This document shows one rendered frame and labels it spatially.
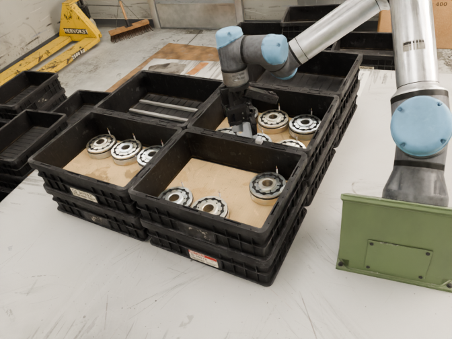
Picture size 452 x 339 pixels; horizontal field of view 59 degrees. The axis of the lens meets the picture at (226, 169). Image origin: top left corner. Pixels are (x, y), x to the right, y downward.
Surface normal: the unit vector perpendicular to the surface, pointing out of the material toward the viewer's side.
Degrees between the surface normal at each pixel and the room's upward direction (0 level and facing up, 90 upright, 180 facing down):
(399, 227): 90
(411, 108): 54
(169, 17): 90
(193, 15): 90
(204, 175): 0
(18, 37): 90
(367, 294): 0
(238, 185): 0
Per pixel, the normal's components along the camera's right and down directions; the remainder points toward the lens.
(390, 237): -0.33, 0.65
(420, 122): -0.44, 0.07
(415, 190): -0.40, -0.36
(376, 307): -0.14, -0.75
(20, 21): 0.92, 0.14
